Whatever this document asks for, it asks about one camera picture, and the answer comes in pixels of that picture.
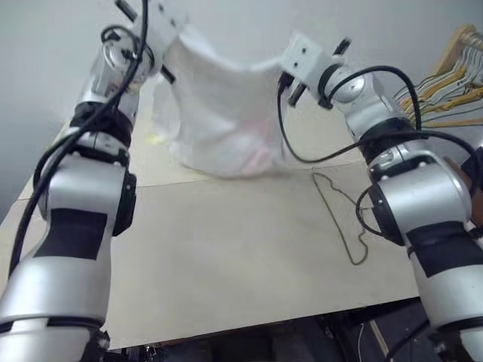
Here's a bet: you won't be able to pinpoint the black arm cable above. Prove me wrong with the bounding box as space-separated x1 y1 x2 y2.
276 66 483 247
8 0 152 273

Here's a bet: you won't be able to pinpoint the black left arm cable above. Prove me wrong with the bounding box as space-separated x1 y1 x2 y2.
8 0 152 273

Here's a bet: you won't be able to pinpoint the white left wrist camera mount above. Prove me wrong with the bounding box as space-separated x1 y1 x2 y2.
130 0 190 76

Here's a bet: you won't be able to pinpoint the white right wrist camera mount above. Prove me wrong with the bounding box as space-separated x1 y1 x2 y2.
281 31 346 100

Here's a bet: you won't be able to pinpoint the thin wire hanger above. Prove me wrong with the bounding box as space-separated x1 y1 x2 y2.
311 169 369 266

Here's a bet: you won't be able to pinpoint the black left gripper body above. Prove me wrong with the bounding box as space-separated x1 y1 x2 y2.
114 0 177 84

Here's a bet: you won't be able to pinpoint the bundle of white wire hangers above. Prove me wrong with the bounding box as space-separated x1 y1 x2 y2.
392 35 483 114

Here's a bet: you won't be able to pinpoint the light wooden clothes hanger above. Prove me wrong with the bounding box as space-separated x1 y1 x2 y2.
429 23 483 78

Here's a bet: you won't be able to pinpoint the yellow clothes hanger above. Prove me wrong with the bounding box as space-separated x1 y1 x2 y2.
395 66 483 114

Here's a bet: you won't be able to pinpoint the white shorts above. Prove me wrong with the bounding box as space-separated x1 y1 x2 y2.
151 32 299 179

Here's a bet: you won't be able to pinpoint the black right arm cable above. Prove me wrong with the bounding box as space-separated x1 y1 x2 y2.
276 66 483 247

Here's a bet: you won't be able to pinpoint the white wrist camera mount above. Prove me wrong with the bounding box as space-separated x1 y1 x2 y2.
281 31 346 100
130 0 190 76

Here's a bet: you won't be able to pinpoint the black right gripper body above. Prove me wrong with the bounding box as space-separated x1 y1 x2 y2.
286 36 352 109

